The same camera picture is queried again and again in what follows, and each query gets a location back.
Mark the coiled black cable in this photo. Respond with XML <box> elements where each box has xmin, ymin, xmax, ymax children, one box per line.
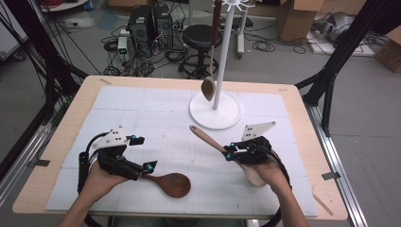
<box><xmin>103</xmin><ymin>39</ymin><xmax>119</xmax><ymax>53</ymax></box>
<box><xmin>252</xmin><ymin>40</ymin><xmax>276</xmax><ymax>53</ymax></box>

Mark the person's left hand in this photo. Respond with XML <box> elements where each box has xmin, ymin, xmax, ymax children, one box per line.
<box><xmin>82</xmin><ymin>160</ymin><xmax>129</xmax><ymax>206</ymax></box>

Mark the steel spoon brown handle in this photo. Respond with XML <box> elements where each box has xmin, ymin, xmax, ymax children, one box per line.
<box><xmin>200</xmin><ymin>0</ymin><xmax>223</xmax><ymax>102</ymax></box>

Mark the thin wooden stick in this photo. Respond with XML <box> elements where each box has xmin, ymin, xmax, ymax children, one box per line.
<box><xmin>311</xmin><ymin>192</ymin><xmax>334</xmax><ymax>217</ymax></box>

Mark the dark wooden spoon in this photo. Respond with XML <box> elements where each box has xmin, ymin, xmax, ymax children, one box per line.
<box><xmin>141</xmin><ymin>172</ymin><xmax>192</xmax><ymax>199</ymax></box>

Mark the white stand leg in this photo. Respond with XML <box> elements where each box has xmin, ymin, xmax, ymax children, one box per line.
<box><xmin>235</xmin><ymin>6</ymin><xmax>248</xmax><ymax>61</ymax></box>

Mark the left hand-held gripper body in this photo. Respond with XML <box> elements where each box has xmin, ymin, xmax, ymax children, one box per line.
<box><xmin>92</xmin><ymin>126</ymin><xmax>149</xmax><ymax>182</ymax></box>

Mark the white board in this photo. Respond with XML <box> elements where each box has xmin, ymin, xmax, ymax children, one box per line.
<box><xmin>306</xmin><ymin>31</ymin><xmax>376</xmax><ymax>59</ymax></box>

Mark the person's right hand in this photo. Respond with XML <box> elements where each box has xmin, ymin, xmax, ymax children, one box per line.
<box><xmin>242</xmin><ymin>154</ymin><xmax>292</xmax><ymax>197</ymax></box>

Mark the cardboard box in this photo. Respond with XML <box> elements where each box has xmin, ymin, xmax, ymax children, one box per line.
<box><xmin>374</xmin><ymin>26</ymin><xmax>401</xmax><ymax>74</ymax></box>
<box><xmin>275</xmin><ymin>0</ymin><xmax>324</xmax><ymax>44</ymax></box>

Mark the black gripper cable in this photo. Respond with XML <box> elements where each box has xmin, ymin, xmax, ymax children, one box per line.
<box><xmin>258</xmin><ymin>145</ymin><xmax>293</xmax><ymax>227</ymax></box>
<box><xmin>77</xmin><ymin>131</ymin><xmax>110</xmax><ymax>227</ymax></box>

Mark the aluminium rail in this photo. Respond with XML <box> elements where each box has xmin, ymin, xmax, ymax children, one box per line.
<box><xmin>306</xmin><ymin>103</ymin><xmax>369</xmax><ymax>227</ymax></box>
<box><xmin>0</xmin><ymin>124</ymin><xmax>53</xmax><ymax>198</ymax></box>

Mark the grey tape strip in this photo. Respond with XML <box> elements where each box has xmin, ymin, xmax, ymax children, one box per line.
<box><xmin>27</xmin><ymin>159</ymin><xmax>51</xmax><ymax>168</ymax></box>
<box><xmin>321</xmin><ymin>171</ymin><xmax>341</xmax><ymax>182</ymax></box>

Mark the white foam mat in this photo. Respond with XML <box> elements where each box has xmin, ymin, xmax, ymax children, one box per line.
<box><xmin>45</xmin><ymin>85</ymin><xmax>320</xmax><ymax>218</ymax></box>

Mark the grey bundle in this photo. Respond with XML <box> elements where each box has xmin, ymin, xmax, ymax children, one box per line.
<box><xmin>310</xmin><ymin>11</ymin><xmax>356</xmax><ymax>44</ymax></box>

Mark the light wooden spatula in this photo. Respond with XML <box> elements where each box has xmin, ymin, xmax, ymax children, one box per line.
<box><xmin>188</xmin><ymin>124</ymin><xmax>269</xmax><ymax>188</ymax></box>

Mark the round white table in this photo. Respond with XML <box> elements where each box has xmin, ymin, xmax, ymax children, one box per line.
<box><xmin>39</xmin><ymin>0</ymin><xmax>89</xmax><ymax>13</ymax></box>

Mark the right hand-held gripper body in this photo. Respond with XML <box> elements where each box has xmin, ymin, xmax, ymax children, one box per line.
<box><xmin>235</xmin><ymin>121</ymin><xmax>278</xmax><ymax>166</ymax></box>

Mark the white power unit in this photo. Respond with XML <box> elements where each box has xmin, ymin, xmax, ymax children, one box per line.
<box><xmin>116</xmin><ymin>29</ymin><xmax>131</xmax><ymax>62</ymax></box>

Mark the black metal frame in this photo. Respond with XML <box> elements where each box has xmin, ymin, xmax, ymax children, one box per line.
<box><xmin>0</xmin><ymin>0</ymin><xmax>90</xmax><ymax>127</ymax></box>
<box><xmin>296</xmin><ymin>0</ymin><xmax>401</xmax><ymax>137</ymax></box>

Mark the black round stool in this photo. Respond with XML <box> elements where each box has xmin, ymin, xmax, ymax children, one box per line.
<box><xmin>178</xmin><ymin>24</ymin><xmax>224</xmax><ymax>80</ymax></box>

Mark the black computer tower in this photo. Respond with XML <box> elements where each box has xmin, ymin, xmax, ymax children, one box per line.
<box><xmin>152</xmin><ymin>3</ymin><xmax>174</xmax><ymax>50</ymax></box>
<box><xmin>126</xmin><ymin>4</ymin><xmax>155</xmax><ymax>53</ymax></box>

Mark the white hook rack stand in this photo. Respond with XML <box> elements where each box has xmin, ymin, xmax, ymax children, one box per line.
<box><xmin>188</xmin><ymin>0</ymin><xmax>257</xmax><ymax>131</ymax></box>

